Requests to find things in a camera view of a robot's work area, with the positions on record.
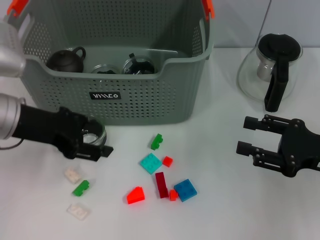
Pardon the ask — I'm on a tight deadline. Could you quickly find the red sloped toy brick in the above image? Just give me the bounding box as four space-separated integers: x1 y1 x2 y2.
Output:
126 186 146 206

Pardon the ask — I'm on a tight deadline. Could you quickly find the grey perforated storage basket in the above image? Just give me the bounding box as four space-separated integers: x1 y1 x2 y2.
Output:
1 0 216 126

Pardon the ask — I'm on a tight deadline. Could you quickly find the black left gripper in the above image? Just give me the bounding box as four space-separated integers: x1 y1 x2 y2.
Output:
11 103 115 163

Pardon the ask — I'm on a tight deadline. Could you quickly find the orange basket handle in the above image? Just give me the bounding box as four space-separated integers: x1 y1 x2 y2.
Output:
6 0 216 21

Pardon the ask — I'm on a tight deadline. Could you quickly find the dark clay teapot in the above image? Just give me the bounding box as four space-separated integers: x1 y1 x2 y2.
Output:
46 46 87 73

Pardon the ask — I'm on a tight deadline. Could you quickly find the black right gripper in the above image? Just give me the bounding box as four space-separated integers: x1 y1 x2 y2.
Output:
235 113 320 179

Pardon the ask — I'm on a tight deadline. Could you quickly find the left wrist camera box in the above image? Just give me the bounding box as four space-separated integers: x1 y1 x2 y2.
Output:
0 21 27 79

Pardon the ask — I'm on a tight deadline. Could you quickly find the left wrist connector cable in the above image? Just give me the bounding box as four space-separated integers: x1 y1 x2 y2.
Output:
0 138 25 151

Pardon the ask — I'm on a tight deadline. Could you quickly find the blue square toy brick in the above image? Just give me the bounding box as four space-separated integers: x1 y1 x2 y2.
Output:
173 178 198 203

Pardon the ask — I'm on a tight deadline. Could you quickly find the dark red long brick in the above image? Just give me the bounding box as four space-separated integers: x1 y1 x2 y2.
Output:
154 171 170 200

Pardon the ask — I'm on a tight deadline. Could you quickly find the green toy brick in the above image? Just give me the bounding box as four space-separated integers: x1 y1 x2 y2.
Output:
72 179 90 198
150 133 164 151

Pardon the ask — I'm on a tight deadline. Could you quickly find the white toy brick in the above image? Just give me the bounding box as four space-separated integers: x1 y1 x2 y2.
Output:
64 167 82 185

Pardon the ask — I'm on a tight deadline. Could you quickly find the thin dark wall cable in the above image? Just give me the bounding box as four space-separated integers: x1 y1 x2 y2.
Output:
258 0 274 38

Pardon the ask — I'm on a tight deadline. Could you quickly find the white flat toy plate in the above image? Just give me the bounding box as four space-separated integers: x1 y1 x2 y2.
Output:
66 202 91 221

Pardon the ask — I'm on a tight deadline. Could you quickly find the teal square toy brick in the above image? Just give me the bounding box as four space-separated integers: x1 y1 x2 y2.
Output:
139 152 163 175

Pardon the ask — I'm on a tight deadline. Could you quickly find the glass teapot black handle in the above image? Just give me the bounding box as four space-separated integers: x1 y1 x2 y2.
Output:
236 32 304 113

